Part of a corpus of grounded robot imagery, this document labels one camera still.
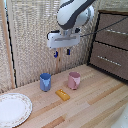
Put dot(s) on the thin wooden screen post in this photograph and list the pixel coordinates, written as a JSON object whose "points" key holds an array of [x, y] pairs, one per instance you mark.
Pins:
{"points": [[58, 63]]}

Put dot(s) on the white patterned plate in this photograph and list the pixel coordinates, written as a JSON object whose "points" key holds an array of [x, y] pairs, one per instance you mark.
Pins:
{"points": [[13, 110]]}

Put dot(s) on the dark brown drawer cabinet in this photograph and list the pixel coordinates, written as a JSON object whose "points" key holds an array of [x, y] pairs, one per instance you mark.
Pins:
{"points": [[100, 65]]}

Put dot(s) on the wooden screen post black-edged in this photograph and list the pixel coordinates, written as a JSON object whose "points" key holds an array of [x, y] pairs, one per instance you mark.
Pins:
{"points": [[9, 56]]}

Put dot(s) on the narrow woven screen panel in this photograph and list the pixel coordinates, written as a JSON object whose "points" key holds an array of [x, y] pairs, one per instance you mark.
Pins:
{"points": [[3, 60]]}

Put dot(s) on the grey robot base corner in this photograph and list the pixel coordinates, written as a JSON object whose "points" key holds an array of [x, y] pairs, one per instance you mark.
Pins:
{"points": [[120, 118]]}

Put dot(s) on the blue cup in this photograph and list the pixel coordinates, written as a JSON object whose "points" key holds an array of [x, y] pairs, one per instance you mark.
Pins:
{"points": [[45, 83]]}

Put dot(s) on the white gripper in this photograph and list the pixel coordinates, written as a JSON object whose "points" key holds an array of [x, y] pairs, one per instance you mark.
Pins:
{"points": [[63, 39]]}

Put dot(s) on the yellow rectangular block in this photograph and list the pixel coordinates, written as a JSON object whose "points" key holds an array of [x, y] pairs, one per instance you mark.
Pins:
{"points": [[62, 94]]}

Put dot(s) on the woven screen panel beside cabinet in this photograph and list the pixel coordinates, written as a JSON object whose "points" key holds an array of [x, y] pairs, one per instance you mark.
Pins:
{"points": [[83, 55]]}

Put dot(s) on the pink cup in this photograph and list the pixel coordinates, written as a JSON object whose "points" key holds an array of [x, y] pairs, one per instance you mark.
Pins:
{"points": [[74, 81]]}

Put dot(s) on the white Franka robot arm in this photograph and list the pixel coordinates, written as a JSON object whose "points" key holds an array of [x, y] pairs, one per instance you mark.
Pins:
{"points": [[75, 13]]}

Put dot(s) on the wide woven screen panel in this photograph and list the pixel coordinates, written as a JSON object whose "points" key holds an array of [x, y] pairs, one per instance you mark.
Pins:
{"points": [[33, 40]]}

